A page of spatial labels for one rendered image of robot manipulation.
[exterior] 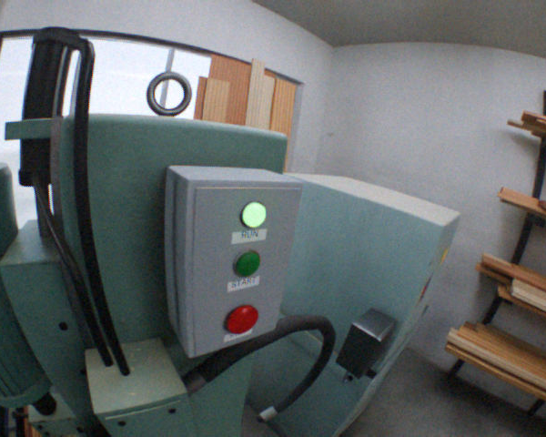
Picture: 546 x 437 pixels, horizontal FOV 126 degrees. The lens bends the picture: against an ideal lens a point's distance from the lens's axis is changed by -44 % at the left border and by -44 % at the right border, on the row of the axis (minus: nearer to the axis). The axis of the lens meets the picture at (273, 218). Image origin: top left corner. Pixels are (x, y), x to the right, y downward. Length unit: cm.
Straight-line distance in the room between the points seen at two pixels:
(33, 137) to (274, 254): 26
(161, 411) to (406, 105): 230
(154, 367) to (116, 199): 16
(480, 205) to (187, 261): 201
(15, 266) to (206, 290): 20
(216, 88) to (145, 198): 158
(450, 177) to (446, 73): 86
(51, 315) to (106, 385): 11
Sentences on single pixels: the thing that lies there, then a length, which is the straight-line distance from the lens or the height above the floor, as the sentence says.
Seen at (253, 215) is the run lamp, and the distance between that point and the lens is 17.
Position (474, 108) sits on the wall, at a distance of 217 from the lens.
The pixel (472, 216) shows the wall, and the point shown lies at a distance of 208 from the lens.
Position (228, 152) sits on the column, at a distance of 23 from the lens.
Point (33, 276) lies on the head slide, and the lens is 30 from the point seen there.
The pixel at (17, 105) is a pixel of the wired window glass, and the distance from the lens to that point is 183.
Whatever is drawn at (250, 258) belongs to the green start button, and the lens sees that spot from 19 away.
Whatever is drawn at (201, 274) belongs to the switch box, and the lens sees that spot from 18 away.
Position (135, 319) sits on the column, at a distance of 27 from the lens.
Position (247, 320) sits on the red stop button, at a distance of 22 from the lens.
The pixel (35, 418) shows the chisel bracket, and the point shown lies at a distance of 61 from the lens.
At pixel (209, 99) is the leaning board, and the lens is 173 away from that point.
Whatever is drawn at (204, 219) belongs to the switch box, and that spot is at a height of 145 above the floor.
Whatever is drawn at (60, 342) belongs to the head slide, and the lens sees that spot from 35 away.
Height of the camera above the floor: 151
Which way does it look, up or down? 17 degrees down
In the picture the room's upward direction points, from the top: 9 degrees clockwise
